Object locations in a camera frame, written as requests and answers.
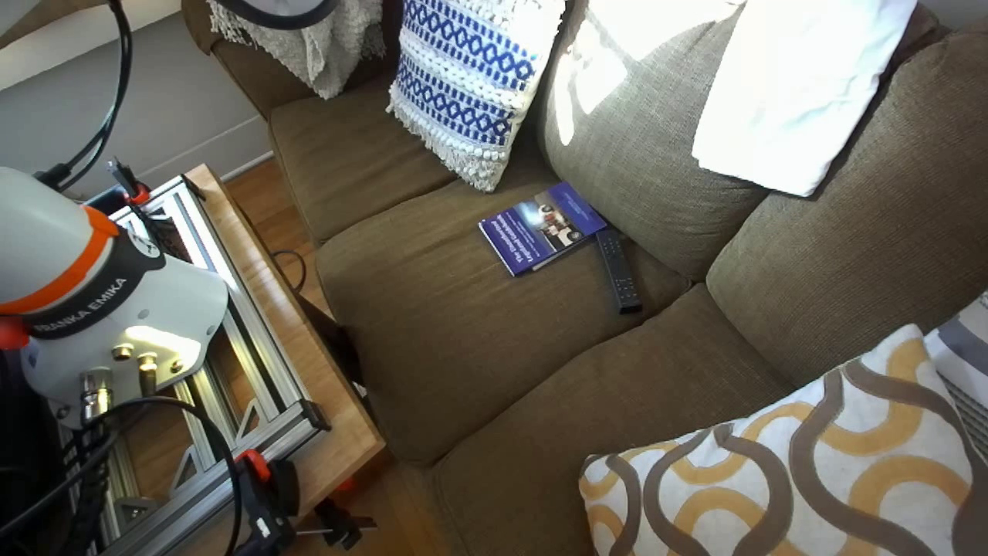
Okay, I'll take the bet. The black orange bar clamp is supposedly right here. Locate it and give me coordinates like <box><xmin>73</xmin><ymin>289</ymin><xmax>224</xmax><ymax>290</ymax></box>
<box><xmin>229</xmin><ymin>447</ymin><xmax>379</xmax><ymax>556</ymax></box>
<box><xmin>106</xmin><ymin>156</ymin><xmax>154</xmax><ymax>209</ymax></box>

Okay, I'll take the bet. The thin black cable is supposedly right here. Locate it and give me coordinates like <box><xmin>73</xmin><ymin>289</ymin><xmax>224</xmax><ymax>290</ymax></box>
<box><xmin>268</xmin><ymin>244</ymin><xmax>309</xmax><ymax>297</ymax></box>

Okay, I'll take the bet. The blue booklet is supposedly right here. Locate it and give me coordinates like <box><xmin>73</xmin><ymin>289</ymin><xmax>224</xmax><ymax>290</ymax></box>
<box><xmin>476</xmin><ymin>180</ymin><xmax>610</xmax><ymax>278</ymax></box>

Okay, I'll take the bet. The red round knob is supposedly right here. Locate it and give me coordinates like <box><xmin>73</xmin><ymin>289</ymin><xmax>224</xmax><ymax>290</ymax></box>
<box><xmin>0</xmin><ymin>317</ymin><xmax>29</xmax><ymax>355</ymax></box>

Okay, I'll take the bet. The grey white striped pillow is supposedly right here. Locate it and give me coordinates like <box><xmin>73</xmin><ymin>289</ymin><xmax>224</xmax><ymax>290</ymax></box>
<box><xmin>922</xmin><ymin>290</ymin><xmax>988</xmax><ymax>466</ymax></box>

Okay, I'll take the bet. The brown sofa back cushion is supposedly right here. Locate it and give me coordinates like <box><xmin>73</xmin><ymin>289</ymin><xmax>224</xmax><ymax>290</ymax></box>
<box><xmin>540</xmin><ymin>0</ymin><xmax>944</xmax><ymax>284</ymax></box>
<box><xmin>702</xmin><ymin>20</ymin><xmax>988</xmax><ymax>391</ymax></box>

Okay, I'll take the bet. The white towel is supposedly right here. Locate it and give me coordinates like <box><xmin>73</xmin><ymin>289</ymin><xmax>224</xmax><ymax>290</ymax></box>
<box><xmin>689</xmin><ymin>0</ymin><xmax>921</xmax><ymax>200</ymax></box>

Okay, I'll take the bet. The black base cable bundle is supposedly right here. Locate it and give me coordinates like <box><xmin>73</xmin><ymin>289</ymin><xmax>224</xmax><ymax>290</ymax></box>
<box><xmin>0</xmin><ymin>395</ymin><xmax>243</xmax><ymax>556</ymax></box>

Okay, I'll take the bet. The black remote control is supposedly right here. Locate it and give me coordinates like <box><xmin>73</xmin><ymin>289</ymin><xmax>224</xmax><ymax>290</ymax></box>
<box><xmin>593</xmin><ymin>226</ymin><xmax>644</xmax><ymax>317</ymax></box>

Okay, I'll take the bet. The brown fabric sofa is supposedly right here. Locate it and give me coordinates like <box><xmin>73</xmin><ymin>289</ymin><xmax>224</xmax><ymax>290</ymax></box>
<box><xmin>182</xmin><ymin>0</ymin><xmax>988</xmax><ymax>556</ymax></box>

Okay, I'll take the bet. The yellow grey wavy pillow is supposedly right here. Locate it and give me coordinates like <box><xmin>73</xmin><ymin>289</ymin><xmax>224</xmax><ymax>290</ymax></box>
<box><xmin>577</xmin><ymin>323</ymin><xmax>988</xmax><ymax>556</ymax></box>

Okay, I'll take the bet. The blue white woven pillow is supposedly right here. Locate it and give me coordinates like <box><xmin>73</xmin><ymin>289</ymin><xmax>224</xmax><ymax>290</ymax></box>
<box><xmin>386</xmin><ymin>0</ymin><xmax>567</xmax><ymax>194</ymax></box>

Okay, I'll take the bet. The wooden table board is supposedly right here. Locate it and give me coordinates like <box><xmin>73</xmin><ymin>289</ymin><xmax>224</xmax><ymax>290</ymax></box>
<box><xmin>182</xmin><ymin>163</ymin><xmax>389</xmax><ymax>520</ymax></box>

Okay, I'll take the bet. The cream knitted blanket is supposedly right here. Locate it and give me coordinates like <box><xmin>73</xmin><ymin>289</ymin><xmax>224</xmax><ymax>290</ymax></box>
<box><xmin>203</xmin><ymin>0</ymin><xmax>386</xmax><ymax>103</ymax></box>

